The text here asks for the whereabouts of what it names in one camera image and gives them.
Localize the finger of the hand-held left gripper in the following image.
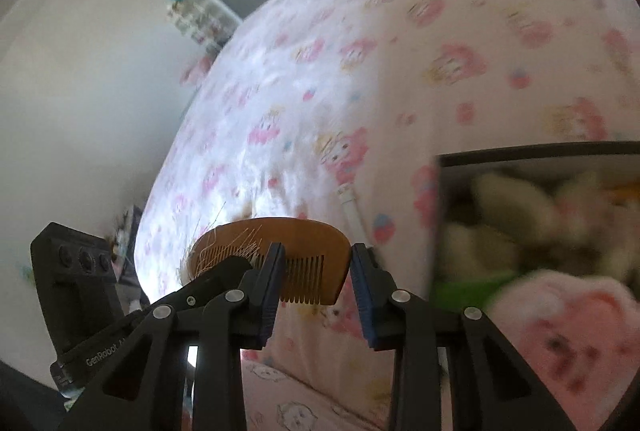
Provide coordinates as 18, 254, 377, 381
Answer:
175, 255, 256, 312

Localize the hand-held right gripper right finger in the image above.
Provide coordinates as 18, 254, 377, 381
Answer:
350, 241, 576, 431

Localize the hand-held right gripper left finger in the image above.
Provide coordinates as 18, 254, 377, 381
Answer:
57, 241, 287, 431

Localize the wooden comb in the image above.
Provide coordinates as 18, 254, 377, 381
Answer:
192, 217, 351, 304

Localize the white plush dog towel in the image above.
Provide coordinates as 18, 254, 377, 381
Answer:
442, 171, 640, 284

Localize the pink plush towel with face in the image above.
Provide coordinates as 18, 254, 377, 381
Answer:
487, 270, 640, 431

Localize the dark storage box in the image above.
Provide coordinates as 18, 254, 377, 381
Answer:
431, 141, 640, 431

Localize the green cloth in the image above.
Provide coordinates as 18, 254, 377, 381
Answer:
431, 272, 523, 312

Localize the pink toy box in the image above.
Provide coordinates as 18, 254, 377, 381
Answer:
179, 55, 215, 87

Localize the pink printed blanket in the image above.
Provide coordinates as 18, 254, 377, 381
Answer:
132, 0, 640, 362

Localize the white charging cable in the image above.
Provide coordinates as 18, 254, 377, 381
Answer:
336, 184, 375, 248

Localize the white wire display rack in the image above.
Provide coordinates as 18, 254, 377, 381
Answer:
170, 0, 244, 58

